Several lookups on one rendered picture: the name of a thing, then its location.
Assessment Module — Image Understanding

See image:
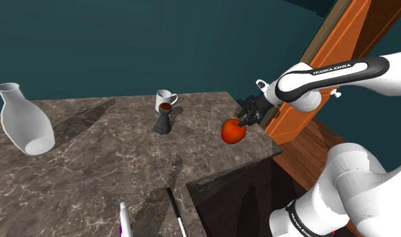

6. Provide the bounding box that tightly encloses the black and white pen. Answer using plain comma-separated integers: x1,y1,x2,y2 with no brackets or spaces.
166,187,188,237

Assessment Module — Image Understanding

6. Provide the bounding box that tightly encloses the white and purple marker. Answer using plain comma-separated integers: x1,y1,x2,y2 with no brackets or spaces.
118,201,135,237

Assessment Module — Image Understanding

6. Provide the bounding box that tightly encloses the red apple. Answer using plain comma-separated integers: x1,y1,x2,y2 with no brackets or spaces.
221,118,248,145

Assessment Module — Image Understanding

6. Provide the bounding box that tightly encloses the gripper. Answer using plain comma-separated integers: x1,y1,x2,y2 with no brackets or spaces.
236,94,274,128

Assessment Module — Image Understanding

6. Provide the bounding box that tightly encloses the dark grey goblet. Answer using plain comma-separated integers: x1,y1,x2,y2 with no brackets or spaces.
154,102,173,135

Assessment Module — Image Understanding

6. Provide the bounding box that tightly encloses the white mug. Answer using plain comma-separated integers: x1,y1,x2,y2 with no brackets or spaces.
155,89,180,113

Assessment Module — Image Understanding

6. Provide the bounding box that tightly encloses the white vase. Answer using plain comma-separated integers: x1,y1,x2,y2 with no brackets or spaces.
0,82,56,156

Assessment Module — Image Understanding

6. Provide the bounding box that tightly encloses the orange wooden door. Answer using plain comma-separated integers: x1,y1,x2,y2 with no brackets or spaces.
259,0,401,145

